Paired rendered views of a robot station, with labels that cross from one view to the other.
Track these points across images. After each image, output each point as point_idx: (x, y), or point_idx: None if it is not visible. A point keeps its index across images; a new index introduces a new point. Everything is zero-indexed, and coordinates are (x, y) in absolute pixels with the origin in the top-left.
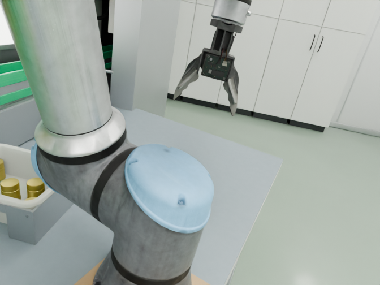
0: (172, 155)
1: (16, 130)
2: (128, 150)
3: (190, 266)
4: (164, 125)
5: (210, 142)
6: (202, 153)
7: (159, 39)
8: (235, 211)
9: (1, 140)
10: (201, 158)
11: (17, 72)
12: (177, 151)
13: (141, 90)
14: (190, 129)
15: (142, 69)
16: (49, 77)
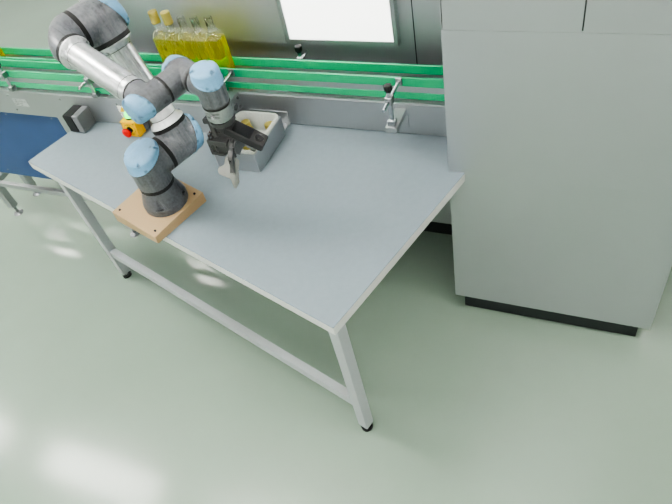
0: (147, 149)
1: (320, 114)
2: (156, 138)
3: (144, 193)
4: (407, 204)
5: (368, 249)
6: (334, 240)
7: (559, 101)
8: (233, 256)
9: (307, 115)
10: (323, 238)
11: (326, 75)
12: (150, 150)
13: (482, 157)
14: (406, 231)
15: (476, 129)
16: None
